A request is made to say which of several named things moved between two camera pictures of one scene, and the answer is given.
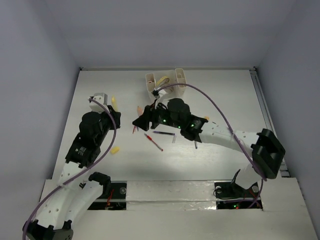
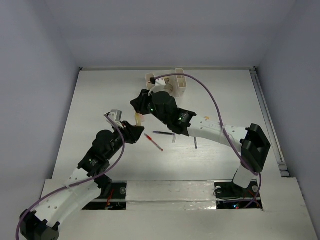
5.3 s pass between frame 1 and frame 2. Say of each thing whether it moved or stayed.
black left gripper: moved
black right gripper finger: moved
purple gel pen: stayed
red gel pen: stayed
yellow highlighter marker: moved
